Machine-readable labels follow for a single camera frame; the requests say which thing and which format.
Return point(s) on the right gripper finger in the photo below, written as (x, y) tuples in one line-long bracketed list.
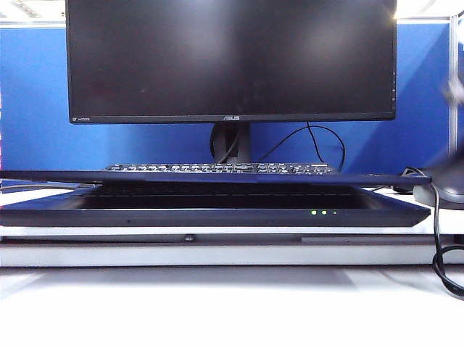
[(449, 161)]

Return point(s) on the black Hasee laptop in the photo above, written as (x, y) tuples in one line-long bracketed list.
[(203, 217)]

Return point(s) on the black grey computer mouse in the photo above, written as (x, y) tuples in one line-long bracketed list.
[(449, 194)]

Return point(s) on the black monitor stand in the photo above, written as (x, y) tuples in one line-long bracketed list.
[(226, 143)]

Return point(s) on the black ASUS monitor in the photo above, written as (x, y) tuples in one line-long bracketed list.
[(232, 61)]

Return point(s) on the black desktop keyboard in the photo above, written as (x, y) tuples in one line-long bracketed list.
[(203, 167)]

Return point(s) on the blue office partition panel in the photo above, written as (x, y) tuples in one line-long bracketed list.
[(36, 108)]

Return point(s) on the silver partition post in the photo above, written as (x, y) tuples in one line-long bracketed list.
[(453, 90)]

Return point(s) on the dark table edge rail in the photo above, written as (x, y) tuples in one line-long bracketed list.
[(108, 238)]

